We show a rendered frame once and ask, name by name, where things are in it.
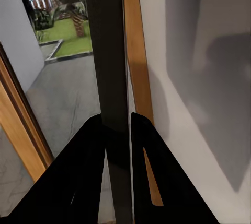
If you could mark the poster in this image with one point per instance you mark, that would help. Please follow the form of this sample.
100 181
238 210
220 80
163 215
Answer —
108 35

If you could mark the door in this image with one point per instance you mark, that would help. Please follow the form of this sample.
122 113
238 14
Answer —
48 90

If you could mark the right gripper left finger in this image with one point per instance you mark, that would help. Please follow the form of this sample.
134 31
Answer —
69 190

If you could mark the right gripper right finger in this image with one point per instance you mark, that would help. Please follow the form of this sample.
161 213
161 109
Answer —
183 204

